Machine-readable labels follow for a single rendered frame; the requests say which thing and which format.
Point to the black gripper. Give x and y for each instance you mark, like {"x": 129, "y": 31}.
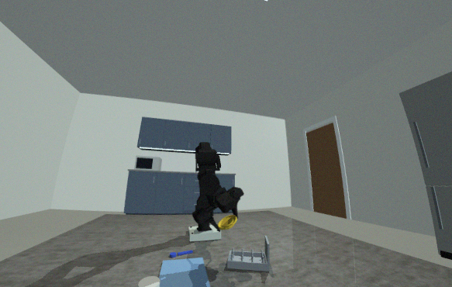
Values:
{"x": 203, "y": 215}

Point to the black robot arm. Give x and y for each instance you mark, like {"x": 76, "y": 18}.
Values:
{"x": 207, "y": 160}

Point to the yellow plate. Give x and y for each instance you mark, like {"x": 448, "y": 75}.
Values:
{"x": 227, "y": 222}

